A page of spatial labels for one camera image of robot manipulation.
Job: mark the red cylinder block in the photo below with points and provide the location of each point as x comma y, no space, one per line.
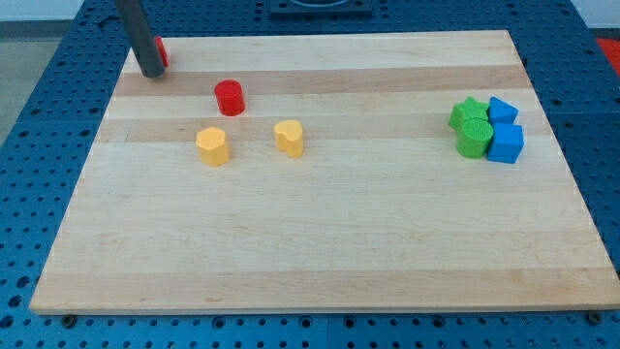
229,96

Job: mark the red star block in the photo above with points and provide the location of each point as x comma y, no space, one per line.
162,51

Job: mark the blue cube block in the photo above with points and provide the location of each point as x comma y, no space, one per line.
507,143

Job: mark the blue perforated table plate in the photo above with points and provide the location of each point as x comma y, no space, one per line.
44,153

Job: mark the yellow hexagon block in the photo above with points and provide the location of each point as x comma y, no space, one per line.
212,144

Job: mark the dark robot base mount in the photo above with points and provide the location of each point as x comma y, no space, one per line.
319,8

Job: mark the blue triangle block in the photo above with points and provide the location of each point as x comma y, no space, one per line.
500,111

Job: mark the green star block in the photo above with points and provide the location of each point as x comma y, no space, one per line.
469,109

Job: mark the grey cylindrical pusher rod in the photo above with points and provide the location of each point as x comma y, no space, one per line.
133,18

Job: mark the yellow heart block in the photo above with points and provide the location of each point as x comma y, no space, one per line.
289,137

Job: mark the light wooden board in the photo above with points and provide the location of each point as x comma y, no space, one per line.
379,214

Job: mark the green cylinder block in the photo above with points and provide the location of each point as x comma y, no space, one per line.
473,138

